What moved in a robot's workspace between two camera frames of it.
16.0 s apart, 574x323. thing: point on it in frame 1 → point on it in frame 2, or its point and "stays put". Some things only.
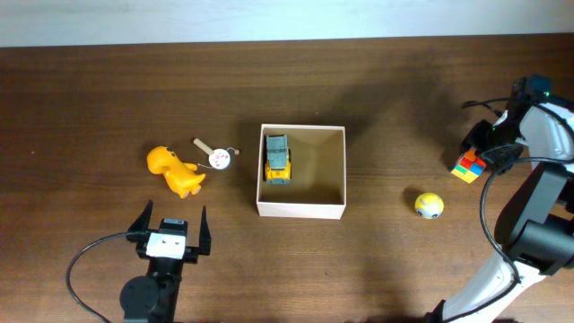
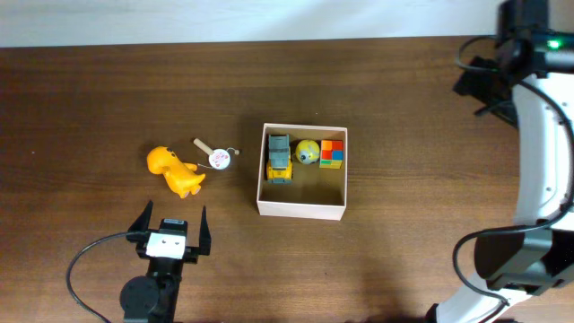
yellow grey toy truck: (277, 160) stays put
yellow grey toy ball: (429, 205) → (308, 151)
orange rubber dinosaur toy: (182, 176) stays put
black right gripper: (473, 136) → (473, 82)
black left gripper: (140, 228) stays put
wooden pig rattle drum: (219, 159) stays put
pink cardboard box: (317, 188) stays put
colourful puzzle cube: (469, 167) → (332, 153)
